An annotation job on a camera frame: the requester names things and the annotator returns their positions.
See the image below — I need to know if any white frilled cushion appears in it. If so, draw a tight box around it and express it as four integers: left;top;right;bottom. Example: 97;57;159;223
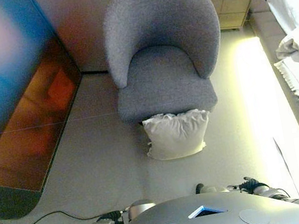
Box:
140;105;217;164

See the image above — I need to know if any grey fabric armchair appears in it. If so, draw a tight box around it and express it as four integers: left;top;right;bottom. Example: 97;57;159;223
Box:
96;0;235;128

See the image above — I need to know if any silver left robot leg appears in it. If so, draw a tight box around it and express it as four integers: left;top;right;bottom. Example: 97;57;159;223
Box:
124;197;159;223

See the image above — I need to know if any light wooden nightstand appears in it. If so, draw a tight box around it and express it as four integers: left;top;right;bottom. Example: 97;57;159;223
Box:
200;0;260;36

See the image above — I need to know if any silver robot leg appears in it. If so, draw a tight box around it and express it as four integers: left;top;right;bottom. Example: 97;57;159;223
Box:
194;178;230;199
124;197;159;223

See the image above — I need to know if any silver right robot leg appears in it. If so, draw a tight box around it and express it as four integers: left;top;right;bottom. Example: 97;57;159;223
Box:
194;178;230;199

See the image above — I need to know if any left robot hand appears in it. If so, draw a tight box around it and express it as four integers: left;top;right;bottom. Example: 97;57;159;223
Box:
105;208;128;224

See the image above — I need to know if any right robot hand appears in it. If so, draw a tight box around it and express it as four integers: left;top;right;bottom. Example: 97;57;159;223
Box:
227;173;269;199

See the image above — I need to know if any dark framed glossy panel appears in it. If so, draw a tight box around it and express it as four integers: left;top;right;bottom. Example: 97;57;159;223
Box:
0;0;106;222

